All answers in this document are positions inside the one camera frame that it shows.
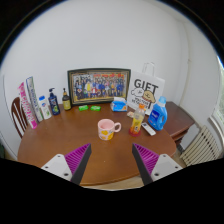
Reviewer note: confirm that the blue tissue pack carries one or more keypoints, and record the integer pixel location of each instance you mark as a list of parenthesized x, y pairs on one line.
[(119, 105)]

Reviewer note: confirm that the framed group photo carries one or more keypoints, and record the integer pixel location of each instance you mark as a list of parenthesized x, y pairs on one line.
[(98, 86)]

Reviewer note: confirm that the tall pink wrap box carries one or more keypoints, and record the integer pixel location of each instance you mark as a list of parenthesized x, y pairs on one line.
[(28, 106)]

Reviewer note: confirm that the dark blue pump bottle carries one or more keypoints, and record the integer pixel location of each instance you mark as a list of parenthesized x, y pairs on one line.
[(54, 104)]

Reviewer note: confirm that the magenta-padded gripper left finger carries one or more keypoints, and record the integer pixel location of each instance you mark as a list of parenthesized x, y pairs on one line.
[(77, 156)]

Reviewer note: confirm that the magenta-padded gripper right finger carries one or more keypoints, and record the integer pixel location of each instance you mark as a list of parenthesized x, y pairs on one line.
[(146, 157)]

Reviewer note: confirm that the blue detergent jug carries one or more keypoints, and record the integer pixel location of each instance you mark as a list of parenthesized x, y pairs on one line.
[(158, 116)]

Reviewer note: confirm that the brown wooden chair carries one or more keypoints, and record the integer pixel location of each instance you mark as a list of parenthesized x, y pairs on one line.
[(18, 116)]

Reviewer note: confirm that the white bottle with blue cap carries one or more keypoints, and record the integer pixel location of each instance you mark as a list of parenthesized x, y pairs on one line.
[(45, 108)]

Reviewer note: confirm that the white paper gift bag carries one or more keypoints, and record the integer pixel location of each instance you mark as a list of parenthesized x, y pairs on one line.
[(146, 88)]

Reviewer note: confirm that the orange juice bottle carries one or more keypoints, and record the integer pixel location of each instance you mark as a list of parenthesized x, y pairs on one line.
[(137, 121)]

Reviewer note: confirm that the dark amber pump bottle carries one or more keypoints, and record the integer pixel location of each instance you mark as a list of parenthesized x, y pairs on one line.
[(66, 102)]

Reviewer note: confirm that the flat round red coaster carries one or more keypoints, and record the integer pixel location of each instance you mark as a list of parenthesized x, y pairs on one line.
[(135, 134)]

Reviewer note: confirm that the white remote control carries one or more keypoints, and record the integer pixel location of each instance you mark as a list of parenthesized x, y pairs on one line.
[(148, 129)]

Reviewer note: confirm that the small green box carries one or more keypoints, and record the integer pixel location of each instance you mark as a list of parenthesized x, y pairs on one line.
[(83, 107), (95, 108)]

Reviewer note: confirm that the white wall radiator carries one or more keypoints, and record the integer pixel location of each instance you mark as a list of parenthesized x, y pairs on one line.
[(200, 146)]

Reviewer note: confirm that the small beige packet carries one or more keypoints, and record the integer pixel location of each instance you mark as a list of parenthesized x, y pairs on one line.
[(130, 114)]

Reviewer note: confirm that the tall white green wrap box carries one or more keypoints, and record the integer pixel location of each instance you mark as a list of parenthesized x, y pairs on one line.
[(34, 98)]

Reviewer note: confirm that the pink patterned mug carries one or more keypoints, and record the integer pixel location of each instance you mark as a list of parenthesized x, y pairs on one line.
[(106, 130)]

